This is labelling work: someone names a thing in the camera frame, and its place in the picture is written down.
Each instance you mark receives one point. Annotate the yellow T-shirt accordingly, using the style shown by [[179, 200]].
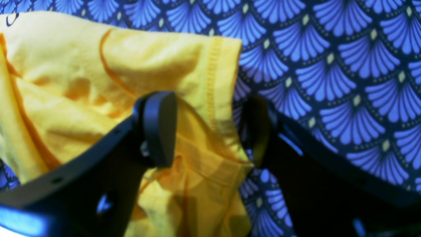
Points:
[[67, 81]]

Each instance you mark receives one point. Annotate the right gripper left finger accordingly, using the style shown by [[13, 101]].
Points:
[[94, 194]]

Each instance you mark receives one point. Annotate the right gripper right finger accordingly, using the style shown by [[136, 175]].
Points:
[[324, 193]]

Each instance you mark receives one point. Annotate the blue fan-pattern tablecloth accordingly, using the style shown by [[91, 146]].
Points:
[[348, 70]]

